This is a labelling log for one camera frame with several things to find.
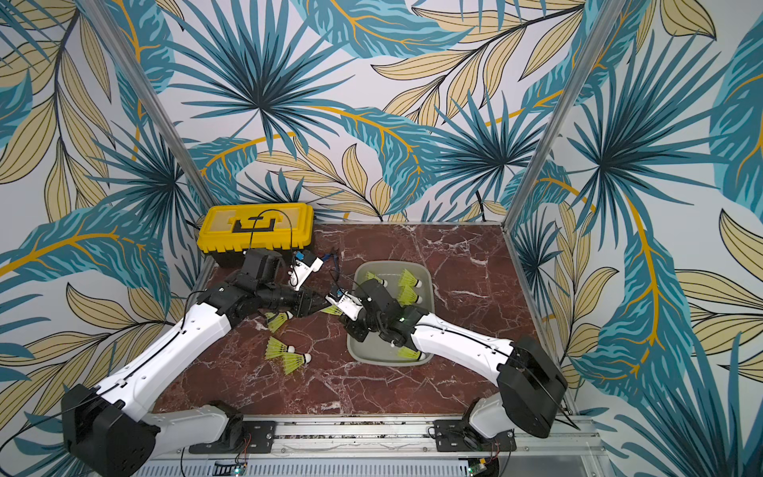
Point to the aluminium frame post right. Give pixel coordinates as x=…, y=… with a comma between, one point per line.
x=595, y=41

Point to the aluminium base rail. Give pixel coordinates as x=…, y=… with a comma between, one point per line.
x=391, y=445

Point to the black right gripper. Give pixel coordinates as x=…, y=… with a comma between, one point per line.
x=363, y=310

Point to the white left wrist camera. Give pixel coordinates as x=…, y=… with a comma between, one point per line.
x=304, y=264

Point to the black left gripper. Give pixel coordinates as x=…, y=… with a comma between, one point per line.
x=305, y=305

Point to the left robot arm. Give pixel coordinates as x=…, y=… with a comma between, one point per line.
x=111, y=428

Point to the yellow black toolbox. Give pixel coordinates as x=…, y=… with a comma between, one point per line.
x=229, y=231

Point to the grey-green plastic storage tray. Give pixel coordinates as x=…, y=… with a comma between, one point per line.
x=373, y=350

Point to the aluminium frame post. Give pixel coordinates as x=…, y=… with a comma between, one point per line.
x=126, y=57
x=595, y=41

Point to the yellow shuttlecock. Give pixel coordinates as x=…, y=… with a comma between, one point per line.
x=408, y=279
x=409, y=354
x=276, y=349
x=333, y=310
x=408, y=296
x=292, y=362
x=371, y=275
x=275, y=321

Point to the aluminium frame post left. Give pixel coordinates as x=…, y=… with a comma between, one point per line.
x=126, y=57

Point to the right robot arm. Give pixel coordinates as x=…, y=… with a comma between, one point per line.
x=530, y=384

